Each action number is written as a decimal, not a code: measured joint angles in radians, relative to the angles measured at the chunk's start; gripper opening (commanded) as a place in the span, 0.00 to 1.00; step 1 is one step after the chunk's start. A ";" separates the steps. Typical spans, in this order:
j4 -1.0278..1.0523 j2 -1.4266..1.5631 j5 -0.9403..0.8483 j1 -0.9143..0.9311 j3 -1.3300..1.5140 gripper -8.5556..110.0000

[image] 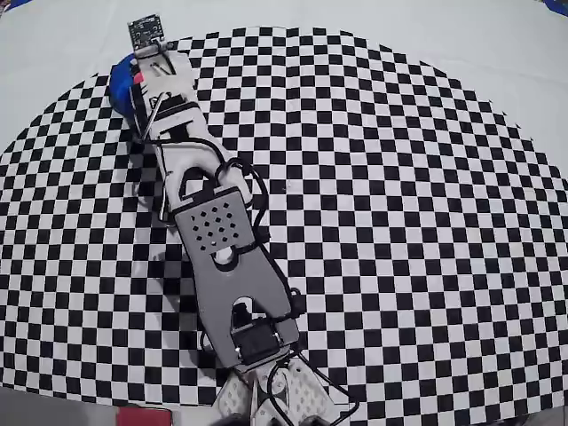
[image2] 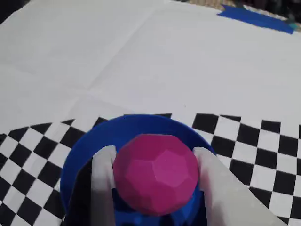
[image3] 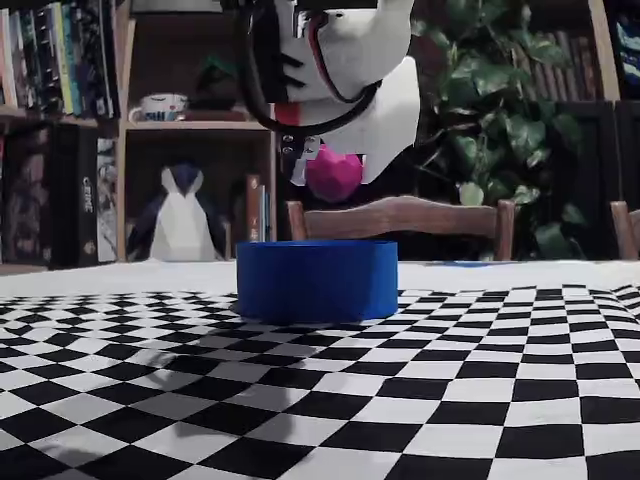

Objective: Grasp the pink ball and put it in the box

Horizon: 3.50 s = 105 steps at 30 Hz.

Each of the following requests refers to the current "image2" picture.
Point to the blue tape strip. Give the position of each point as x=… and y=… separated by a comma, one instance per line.
x=254, y=17

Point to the blue round box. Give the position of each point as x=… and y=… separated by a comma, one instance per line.
x=152, y=124

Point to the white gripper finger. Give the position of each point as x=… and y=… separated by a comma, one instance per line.
x=225, y=200
x=102, y=179

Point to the pink faceted ball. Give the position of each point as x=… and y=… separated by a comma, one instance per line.
x=155, y=174

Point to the checkered paper mat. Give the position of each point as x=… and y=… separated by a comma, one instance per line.
x=117, y=58

